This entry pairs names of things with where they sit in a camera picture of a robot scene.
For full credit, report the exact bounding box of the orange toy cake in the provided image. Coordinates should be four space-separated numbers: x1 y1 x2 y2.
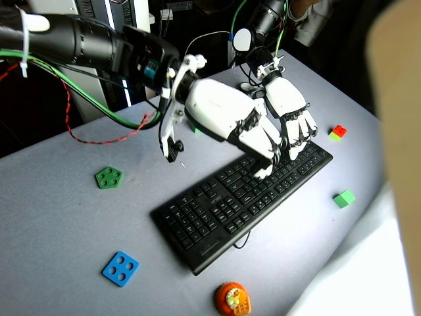
213 281 252 316

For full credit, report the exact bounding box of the person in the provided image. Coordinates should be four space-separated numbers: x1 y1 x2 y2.
289 0 333 47

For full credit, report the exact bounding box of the black computer keyboard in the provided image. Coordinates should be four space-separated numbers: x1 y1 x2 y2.
149 140 334 277

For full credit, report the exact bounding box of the grey table cloth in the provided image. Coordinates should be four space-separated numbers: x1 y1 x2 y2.
0 49 395 316

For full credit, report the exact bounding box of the beige board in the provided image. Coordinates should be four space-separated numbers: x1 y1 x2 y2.
366 0 421 316

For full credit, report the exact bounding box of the grey power strip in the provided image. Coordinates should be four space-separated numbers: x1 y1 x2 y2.
166 1 194 13

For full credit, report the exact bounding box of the blue square plate with holes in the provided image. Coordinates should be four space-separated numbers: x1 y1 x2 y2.
101 251 141 288

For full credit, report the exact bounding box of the red and green toy brick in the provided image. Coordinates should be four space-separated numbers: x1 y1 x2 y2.
328 124 348 142

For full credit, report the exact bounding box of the green pentagon plate with holes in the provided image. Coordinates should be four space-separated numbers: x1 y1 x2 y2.
95 167 123 190

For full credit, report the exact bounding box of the white zip tie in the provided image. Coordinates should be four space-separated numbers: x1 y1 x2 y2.
18 6 32 78

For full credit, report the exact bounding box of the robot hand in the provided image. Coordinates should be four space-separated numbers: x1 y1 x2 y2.
262 76 319 161
183 78 284 180

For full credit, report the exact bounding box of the green cube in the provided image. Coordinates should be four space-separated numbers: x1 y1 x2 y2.
332 189 357 209

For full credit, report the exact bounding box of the thick green cable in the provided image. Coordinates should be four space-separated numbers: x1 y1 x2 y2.
0 48 162 131

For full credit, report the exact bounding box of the black keyboard cable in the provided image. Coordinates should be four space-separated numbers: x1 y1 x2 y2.
233 230 253 250

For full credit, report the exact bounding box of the white equipment cabinet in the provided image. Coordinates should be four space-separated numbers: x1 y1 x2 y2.
29 0 155 124

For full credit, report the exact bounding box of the red black twisted cable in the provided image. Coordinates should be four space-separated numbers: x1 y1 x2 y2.
0 62 158 145

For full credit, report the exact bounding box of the white cable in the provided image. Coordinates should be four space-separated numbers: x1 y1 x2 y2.
183 30 235 59

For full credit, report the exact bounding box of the thin green cable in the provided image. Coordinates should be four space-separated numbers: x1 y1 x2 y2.
230 0 248 36
274 0 289 59

